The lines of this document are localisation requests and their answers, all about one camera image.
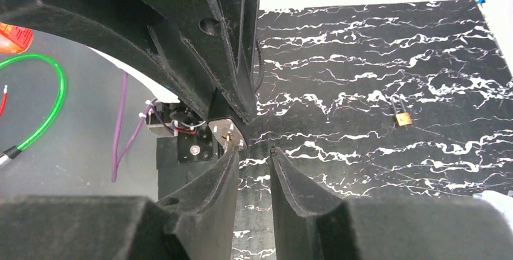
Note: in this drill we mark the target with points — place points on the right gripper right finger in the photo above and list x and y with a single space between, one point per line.
313 223

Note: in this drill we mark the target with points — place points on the black cable padlock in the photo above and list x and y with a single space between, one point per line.
225 125

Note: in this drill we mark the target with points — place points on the small brass padlock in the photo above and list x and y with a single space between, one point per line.
402 116

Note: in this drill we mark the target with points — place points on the green cable lock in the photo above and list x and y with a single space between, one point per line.
30 104

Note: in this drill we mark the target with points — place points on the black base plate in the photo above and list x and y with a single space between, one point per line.
185 148

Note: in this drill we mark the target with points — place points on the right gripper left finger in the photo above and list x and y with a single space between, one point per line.
194 222

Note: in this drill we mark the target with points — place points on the orange drink bottle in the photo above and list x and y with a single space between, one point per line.
15 39

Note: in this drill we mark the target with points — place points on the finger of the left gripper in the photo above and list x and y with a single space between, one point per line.
123 29
206 49

